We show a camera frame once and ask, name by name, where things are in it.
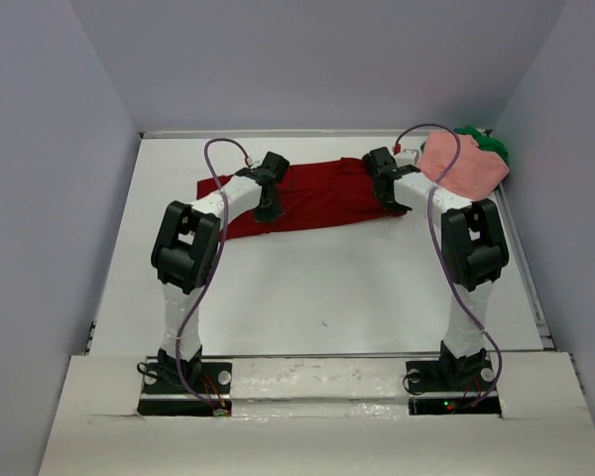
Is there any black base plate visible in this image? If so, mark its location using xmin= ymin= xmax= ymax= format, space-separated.
xmin=402 ymin=359 xmax=502 ymax=417
xmin=137 ymin=359 xmax=233 ymax=417

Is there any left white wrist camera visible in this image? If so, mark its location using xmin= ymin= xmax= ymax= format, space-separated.
xmin=245 ymin=157 xmax=259 ymax=169

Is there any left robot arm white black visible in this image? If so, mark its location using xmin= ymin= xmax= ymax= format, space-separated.
xmin=151 ymin=152 xmax=290 ymax=392

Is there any dark red t shirt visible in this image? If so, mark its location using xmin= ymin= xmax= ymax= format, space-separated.
xmin=195 ymin=156 xmax=411 ymax=243

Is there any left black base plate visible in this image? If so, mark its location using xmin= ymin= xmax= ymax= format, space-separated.
xmin=137 ymin=359 xmax=233 ymax=417

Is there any pink t shirt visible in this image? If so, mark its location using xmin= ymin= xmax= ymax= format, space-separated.
xmin=417 ymin=131 xmax=510 ymax=201

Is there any green t shirt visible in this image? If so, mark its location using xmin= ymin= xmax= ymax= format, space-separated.
xmin=454 ymin=126 xmax=509 ymax=165

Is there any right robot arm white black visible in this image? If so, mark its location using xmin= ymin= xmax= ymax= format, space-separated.
xmin=362 ymin=147 xmax=510 ymax=395

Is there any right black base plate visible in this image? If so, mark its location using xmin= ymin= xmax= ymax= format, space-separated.
xmin=402 ymin=359 xmax=502 ymax=417

